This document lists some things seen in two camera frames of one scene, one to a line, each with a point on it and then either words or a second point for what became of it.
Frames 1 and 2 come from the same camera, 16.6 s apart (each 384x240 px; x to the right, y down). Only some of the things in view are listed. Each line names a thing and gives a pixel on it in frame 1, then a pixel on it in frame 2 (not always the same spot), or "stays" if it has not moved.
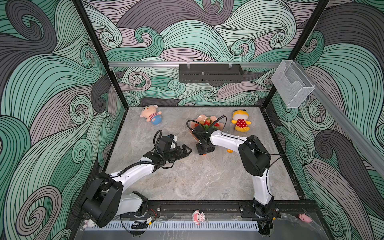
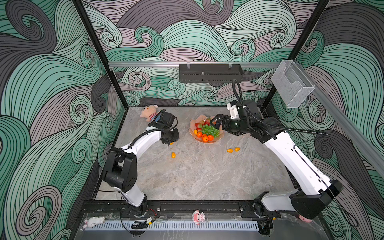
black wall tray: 210,73 stays
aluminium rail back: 237,63 stays
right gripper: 200,152 -> 227,125
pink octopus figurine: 198,217 stays
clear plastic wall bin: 291,84 stays
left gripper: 184,154 -> 176,137
